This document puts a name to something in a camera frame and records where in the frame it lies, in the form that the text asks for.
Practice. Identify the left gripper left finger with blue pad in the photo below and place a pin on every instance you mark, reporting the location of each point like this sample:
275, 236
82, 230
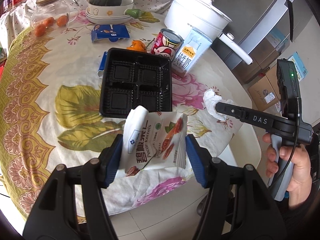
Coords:
53, 215

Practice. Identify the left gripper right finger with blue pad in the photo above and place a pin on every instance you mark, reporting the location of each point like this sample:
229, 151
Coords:
238, 204

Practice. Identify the white tissue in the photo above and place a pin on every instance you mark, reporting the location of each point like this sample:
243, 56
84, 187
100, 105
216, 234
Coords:
210, 99

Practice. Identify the white pecan kernels bag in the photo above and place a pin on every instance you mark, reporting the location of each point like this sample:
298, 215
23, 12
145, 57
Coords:
152, 141

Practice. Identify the cardboard box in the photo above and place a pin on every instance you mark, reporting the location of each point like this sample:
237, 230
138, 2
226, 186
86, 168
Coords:
265, 92

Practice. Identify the stainless steel refrigerator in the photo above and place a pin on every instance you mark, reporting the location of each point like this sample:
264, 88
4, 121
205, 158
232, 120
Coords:
264, 29

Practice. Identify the blue milk carton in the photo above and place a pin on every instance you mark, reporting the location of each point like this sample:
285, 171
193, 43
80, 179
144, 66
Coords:
194, 45

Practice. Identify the floral tablecloth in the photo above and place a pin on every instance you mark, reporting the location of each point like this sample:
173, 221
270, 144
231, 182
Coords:
50, 97

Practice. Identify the black plastic food tray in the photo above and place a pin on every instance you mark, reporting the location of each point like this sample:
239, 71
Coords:
132, 79

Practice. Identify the red cartoon drink can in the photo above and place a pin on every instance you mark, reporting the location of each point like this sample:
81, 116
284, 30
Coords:
166, 44

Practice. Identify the white electric cooking pot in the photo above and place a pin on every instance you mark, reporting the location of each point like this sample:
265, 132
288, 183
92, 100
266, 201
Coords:
184, 15

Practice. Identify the orange peel piece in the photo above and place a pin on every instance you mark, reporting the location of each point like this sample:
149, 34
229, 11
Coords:
137, 45

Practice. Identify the blue snack wrapper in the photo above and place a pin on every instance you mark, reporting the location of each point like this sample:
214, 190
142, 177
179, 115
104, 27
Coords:
112, 32

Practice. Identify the glass jar with oranges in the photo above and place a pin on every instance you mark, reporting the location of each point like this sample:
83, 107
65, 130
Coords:
52, 14

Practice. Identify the white ceramic bowl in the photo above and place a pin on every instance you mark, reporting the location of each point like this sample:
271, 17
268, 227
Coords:
110, 11

